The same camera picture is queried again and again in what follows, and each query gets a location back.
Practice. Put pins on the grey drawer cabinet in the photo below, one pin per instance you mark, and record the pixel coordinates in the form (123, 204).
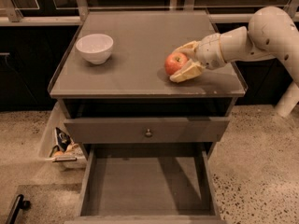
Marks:
(132, 83)

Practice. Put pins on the black handle bottom left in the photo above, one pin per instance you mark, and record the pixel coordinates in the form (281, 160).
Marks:
(19, 204)

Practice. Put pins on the metal railing frame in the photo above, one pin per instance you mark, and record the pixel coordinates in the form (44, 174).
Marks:
(93, 6)

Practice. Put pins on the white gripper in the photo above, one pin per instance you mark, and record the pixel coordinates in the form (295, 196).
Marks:
(209, 51)

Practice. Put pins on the snack bag in bin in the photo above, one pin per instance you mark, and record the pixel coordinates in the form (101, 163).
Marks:
(62, 139)

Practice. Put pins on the closed top drawer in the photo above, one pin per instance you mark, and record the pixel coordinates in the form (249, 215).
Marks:
(132, 130)

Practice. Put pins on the round metal drawer knob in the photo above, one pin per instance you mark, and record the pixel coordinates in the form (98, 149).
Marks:
(148, 133)

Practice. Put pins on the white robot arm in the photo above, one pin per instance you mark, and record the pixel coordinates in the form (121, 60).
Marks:
(270, 33)

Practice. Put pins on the open middle drawer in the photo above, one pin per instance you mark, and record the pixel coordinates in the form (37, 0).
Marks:
(147, 184)

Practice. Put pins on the red apple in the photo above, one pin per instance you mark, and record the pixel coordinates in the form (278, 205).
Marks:
(174, 62)

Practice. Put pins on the white ceramic bowl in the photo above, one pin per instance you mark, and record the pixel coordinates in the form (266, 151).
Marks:
(95, 48)

